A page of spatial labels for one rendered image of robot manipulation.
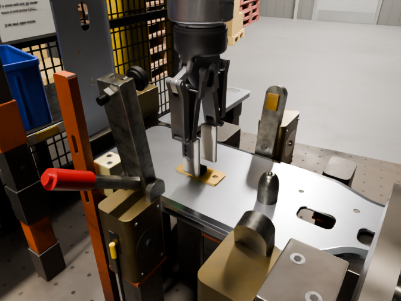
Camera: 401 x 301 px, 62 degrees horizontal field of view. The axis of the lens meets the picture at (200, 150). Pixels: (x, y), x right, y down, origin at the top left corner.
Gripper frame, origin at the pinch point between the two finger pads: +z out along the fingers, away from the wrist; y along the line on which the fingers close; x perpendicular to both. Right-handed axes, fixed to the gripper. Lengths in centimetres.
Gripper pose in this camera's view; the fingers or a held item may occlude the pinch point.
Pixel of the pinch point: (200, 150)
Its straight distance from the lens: 55.8
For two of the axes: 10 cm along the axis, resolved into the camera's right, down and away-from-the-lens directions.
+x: -8.3, -2.9, 4.8
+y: 5.6, -4.2, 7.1
